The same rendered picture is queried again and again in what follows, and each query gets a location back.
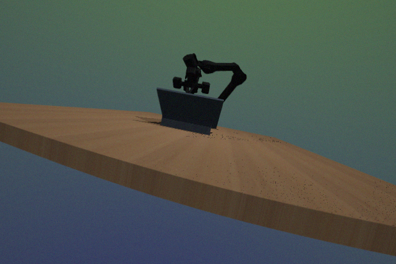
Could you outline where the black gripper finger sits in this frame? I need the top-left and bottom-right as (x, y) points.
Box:
(189, 83), (198, 94)
(183, 82), (189, 93)

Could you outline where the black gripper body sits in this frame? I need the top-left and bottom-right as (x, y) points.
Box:
(173, 76), (210, 94)

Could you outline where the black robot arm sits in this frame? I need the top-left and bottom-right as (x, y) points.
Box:
(183, 53), (247, 101)

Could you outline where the dark grey slanted panel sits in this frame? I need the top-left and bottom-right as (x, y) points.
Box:
(157, 87), (224, 135)

